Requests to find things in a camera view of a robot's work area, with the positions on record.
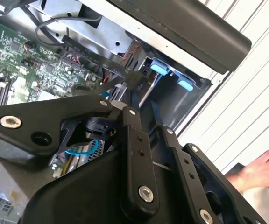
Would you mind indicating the hard disk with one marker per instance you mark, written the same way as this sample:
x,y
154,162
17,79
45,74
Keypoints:
x,y
159,67

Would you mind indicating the person's bare hand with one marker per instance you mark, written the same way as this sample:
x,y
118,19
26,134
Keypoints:
x,y
260,172

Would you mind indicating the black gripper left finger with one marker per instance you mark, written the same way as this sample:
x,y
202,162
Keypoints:
x,y
55,112

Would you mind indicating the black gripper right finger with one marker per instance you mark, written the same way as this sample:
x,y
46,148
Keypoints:
x,y
183,163

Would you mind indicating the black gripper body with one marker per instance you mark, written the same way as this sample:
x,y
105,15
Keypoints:
x,y
90,186

